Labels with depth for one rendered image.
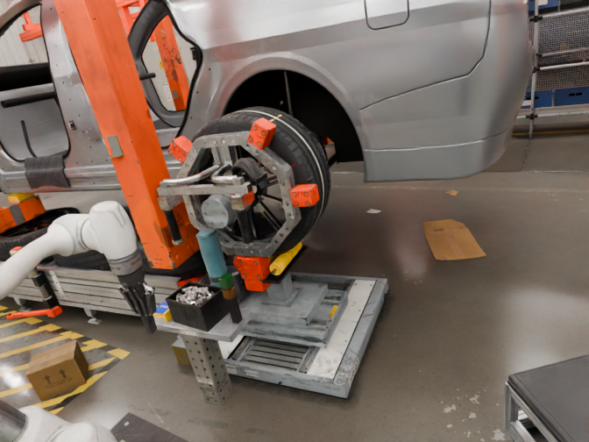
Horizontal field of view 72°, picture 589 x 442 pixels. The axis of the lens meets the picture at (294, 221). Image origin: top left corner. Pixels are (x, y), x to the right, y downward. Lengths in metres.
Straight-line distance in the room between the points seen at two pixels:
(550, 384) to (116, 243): 1.33
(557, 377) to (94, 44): 1.98
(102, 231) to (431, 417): 1.36
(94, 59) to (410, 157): 1.37
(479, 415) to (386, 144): 1.15
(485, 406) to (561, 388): 0.44
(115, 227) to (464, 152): 1.37
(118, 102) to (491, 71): 1.48
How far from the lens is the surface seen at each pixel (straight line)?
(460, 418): 1.83
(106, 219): 1.23
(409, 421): 1.81
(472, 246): 2.90
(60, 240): 1.32
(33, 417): 1.42
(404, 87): 1.83
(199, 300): 1.66
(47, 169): 3.38
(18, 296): 3.54
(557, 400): 1.48
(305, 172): 1.64
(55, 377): 2.50
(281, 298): 2.10
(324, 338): 1.97
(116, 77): 1.89
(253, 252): 1.82
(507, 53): 1.87
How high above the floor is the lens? 1.39
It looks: 23 degrees down
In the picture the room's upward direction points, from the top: 11 degrees counter-clockwise
